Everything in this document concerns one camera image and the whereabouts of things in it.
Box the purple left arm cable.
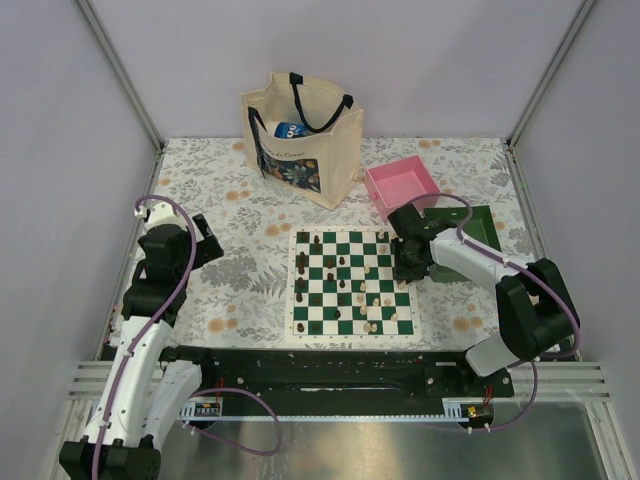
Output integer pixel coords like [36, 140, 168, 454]
[92, 196, 284, 480]

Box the green white chess board mat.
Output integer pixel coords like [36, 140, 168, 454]
[284, 226, 421, 345]

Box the green plastic tray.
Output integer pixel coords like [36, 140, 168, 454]
[423, 205, 501, 283]

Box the pink plastic box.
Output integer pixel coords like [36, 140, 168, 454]
[364, 155, 440, 221]

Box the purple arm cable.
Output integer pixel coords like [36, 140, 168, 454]
[397, 193, 584, 434]
[92, 196, 284, 480]

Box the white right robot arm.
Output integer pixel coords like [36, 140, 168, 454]
[388, 204, 579, 396]

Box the floral tablecloth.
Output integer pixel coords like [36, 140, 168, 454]
[155, 138, 535, 349]

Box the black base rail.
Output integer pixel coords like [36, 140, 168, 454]
[159, 346, 514, 419]

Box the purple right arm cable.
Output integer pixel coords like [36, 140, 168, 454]
[397, 193, 584, 434]

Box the beige canvas tote bag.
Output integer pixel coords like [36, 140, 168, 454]
[240, 72, 364, 209]

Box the blue white can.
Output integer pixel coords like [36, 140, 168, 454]
[273, 122, 308, 139]

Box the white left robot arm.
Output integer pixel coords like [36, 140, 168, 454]
[59, 208, 224, 479]

